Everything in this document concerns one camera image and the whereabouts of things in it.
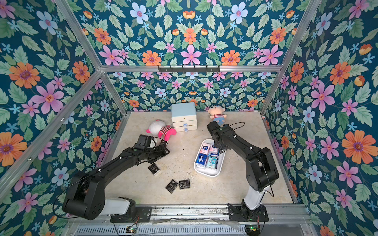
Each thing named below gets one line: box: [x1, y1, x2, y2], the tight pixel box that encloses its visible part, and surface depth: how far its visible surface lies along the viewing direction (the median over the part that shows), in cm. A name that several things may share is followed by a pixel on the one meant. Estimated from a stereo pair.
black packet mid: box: [147, 163, 161, 176], surface depth 89 cm
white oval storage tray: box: [193, 138, 226, 178], surface depth 90 cm
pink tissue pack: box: [199, 142, 212, 155], surface depth 93 cm
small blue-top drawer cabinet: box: [171, 102, 198, 133], surface depth 102 cm
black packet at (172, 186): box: [164, 178, 179, 194], surface depth 83 cm
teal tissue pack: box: [205, 156, 219, 170], surface depth 88 cm
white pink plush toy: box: [146, 118, 177, 142], surface depth 103 cm
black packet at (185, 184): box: [179, 179, 191, 190], surface depth 83 cm
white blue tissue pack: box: [209, 146, 220, 156], surface depth 93 cm
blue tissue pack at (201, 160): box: [195, 152, 208, 169], surface depth 88 cm
